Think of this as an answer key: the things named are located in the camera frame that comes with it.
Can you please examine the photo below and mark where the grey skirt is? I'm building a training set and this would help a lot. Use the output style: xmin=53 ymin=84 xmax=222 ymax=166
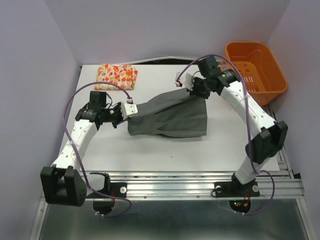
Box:
xmin=127 ymin=88 xmax=208 ymax=138

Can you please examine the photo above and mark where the floral orange skirt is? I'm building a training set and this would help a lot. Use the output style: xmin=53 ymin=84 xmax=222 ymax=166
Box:
xmin=94 ymin=63 xmax=138 ymax=91

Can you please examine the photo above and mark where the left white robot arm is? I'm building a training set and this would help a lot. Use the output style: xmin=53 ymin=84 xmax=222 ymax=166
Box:
xmin=40 ymin=91 xmax=127 ymax=207

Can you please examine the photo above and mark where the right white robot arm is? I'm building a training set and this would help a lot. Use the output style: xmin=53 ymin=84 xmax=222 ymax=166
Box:
xmin=182 ymin=54 xmax=288 ymax=198

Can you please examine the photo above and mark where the orange plastic basket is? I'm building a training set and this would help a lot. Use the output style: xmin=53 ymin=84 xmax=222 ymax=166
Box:
xmin=224 ymin=41 xmax=288 ymax=106

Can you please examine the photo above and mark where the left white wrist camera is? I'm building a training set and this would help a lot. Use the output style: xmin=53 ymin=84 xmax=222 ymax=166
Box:
xmin=120 ymin=102 xmax=138 ymax=120

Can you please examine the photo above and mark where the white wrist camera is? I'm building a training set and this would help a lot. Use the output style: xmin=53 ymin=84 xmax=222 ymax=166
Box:
xmin=120 ymin=102 xmax=138 ymax=120
xmin=175 ymin=72 xmax=194 ymax=92

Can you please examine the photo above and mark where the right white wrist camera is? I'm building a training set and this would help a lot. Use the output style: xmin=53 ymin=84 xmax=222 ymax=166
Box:
xmin=175 ymin=72 xmax=194 ymax=92

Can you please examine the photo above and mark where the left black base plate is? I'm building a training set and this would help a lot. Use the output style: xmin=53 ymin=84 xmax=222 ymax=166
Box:
xmin=98 ymin=182 xmax=127 ymax=198

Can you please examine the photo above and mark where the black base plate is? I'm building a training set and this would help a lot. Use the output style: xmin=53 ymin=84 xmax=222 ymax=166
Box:
xmin=98 ymin=182 xmax=127 ymax=198
xmin=211 ymin=181 xmax=260 ymax=199

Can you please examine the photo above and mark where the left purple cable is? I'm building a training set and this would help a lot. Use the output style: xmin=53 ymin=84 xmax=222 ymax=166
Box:
xmin=62 ymin=82 xmax=133 ymax=218

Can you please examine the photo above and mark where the aluminium rail frame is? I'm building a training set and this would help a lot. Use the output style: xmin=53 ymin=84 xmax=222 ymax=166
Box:
xmin=29 ymin=104 xmax=316 ymax=240

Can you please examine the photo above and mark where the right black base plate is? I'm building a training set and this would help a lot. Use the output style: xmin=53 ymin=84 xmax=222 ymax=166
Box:
xmin=211 ymin=181 xmax=260 ymax=199

